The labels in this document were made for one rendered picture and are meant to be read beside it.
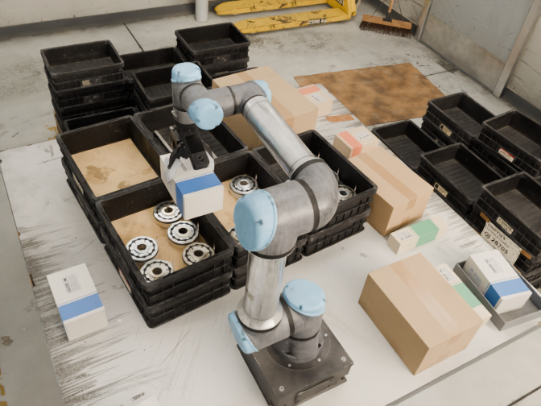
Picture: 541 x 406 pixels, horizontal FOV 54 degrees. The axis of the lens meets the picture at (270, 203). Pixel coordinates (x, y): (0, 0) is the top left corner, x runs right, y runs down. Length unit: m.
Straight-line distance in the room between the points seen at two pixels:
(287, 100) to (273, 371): 1.24
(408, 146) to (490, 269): 1.49
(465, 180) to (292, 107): 1.16
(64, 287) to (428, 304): 1.12
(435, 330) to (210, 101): 0.93
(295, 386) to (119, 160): 1.09
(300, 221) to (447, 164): 2.11
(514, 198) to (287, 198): 1.95
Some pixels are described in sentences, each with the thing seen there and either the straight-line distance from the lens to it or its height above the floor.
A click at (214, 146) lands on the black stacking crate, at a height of 0.83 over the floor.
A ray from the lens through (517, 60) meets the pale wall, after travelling 4.59.
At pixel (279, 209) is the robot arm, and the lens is 1.04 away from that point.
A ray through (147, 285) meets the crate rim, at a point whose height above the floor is 0.93.
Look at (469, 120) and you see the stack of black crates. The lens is 3.55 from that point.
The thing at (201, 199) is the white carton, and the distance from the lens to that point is 1.52.
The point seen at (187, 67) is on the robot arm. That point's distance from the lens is 1.41.
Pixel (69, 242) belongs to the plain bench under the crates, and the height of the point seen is 0.70.
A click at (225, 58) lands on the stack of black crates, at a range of 3.43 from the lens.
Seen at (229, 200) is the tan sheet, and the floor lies 0.83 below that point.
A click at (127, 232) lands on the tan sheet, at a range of 1.83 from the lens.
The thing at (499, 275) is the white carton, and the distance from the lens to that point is 2.01.
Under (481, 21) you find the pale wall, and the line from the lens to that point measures 4.78.
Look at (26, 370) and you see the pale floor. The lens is 2.58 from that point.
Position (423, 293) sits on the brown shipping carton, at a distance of 1.75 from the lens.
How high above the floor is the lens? 2.16
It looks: 44 degrees down
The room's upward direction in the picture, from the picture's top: 7 degrees clockwise
